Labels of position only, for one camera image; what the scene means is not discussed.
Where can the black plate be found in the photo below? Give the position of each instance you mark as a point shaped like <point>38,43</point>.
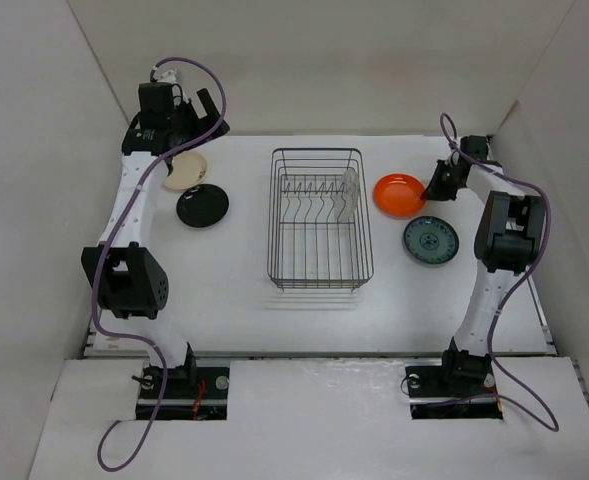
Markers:
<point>202,206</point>

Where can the orange plate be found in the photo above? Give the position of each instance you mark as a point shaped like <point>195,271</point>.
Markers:
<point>399,195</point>

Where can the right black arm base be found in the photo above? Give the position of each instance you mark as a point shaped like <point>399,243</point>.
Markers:
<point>434,398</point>

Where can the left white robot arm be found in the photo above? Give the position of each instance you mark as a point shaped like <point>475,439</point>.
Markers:
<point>129,287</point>

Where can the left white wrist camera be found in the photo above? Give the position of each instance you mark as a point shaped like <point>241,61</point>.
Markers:
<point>171,76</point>

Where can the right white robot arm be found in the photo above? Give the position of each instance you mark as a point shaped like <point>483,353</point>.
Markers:
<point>507,242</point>

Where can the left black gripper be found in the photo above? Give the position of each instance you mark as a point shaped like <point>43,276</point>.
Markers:
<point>187,108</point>

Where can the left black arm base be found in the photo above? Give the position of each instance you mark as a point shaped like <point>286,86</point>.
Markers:
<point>202,397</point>

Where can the clear glass plate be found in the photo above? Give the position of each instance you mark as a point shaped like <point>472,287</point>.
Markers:
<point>346,195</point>

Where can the blue patterned plate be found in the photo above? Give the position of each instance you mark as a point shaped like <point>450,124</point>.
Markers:
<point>431,240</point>

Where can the grey wire dish rack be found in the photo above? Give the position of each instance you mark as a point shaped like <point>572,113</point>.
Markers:
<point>307,247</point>

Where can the cream plate with flowers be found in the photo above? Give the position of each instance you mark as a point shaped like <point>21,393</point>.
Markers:
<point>188,169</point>

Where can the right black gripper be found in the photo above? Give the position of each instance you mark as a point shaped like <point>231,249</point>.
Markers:
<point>434,191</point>

